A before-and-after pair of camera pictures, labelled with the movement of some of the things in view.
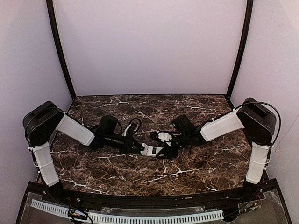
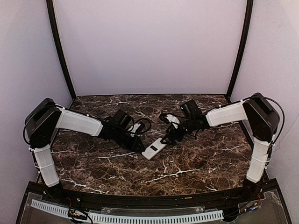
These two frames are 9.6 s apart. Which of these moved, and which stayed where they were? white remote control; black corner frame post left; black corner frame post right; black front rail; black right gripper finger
Moved: white remote control; black right gripper finger
Stayed: black front rail; black corner frame post left; black corner frame post right
